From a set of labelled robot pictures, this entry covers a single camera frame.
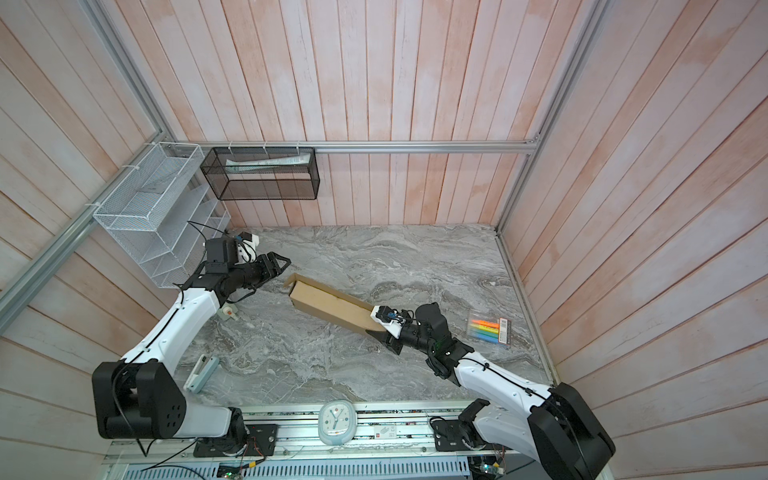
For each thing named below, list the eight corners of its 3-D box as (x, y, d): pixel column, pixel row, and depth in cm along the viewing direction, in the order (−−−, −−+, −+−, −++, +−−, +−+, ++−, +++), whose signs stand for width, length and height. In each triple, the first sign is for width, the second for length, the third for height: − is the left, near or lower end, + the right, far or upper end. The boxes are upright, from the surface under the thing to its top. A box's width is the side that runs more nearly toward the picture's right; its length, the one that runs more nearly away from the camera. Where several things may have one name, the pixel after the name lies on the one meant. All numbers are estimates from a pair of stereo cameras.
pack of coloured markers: (465, 338, 93) (467, 335, 92) (467, 313, 99) (469, 310, 97) (509, 348, 91) (512, 345, 89) (509, 322, 97) (511, 319, 95)
